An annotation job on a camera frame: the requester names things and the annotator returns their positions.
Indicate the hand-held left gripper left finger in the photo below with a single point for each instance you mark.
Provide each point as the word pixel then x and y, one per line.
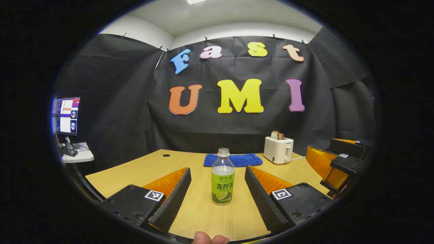
pixel 173 200

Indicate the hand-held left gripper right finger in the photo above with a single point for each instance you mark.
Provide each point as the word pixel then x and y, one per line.
pixel 262 200

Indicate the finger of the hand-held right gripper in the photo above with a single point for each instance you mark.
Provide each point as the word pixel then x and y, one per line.
pixel 349 147
pixel 320 161

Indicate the green label water bottle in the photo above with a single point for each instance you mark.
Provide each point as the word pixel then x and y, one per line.
pixel 222 183

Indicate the blue folded towel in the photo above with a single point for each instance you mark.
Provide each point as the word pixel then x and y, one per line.
pixel 245 160

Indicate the white toaster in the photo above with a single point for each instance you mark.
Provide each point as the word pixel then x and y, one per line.
pixel 276 151

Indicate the pale bread slice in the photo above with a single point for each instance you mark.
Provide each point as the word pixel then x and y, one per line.
pixel 274 135

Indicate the black backdrop cloth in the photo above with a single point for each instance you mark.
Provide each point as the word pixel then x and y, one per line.
pixel 135 118

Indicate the white side desk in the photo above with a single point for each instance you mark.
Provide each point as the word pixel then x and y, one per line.
pixel 85 156

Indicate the black keyboard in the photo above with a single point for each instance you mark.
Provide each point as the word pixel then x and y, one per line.
pixel 69 152

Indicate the computer monitor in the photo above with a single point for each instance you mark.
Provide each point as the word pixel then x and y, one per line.
pixel 67 115

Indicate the ceiling light panel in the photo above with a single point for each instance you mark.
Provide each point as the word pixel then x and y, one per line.
pixel 197 1

